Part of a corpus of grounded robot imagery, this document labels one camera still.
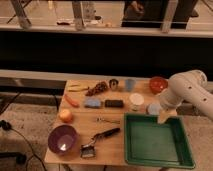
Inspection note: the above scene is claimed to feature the yellow banana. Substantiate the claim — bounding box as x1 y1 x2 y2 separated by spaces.
68 84 89 92

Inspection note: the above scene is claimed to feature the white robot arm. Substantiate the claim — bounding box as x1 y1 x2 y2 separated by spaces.
157 70 213 123

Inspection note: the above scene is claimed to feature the bunch of dark grapes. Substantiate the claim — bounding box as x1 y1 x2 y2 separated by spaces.
86 81 108 96

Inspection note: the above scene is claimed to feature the black cable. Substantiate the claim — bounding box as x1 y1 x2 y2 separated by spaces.
0 119 48 171

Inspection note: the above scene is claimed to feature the purple bowl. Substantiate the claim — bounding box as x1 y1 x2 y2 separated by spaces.
48 125 78 155

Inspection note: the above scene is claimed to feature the orange carrot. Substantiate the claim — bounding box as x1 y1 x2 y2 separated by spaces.
64 94 79 108

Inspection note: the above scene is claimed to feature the black rectangular block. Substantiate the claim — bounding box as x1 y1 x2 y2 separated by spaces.
105 100 124 108

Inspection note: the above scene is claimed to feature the red bowl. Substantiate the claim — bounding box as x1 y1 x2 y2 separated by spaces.
149 76 168 94

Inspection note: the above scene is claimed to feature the black handled spatula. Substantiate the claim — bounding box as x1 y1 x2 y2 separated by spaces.
80 127 120 158

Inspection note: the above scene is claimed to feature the green plastic tray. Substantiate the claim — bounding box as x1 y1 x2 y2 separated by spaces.
124 113 195 169

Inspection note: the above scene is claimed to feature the small metal cup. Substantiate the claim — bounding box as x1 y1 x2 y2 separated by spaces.
109 79 119 91

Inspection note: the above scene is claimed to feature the metal fork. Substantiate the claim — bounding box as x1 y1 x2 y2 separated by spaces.
96 118 120 124

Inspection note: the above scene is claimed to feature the blue sponge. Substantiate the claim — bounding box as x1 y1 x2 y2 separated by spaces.
84 97 101 108

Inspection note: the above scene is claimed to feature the orange apple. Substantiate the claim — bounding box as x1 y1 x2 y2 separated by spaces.
59 109 73 123

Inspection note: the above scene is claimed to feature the seated person in background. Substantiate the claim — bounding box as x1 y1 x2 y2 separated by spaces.
121 0 198 29

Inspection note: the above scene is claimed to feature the blue plastic cup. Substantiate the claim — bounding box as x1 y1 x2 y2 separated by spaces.
125 79 136 92

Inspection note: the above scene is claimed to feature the white cup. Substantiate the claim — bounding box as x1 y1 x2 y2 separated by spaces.
129 93 144 111

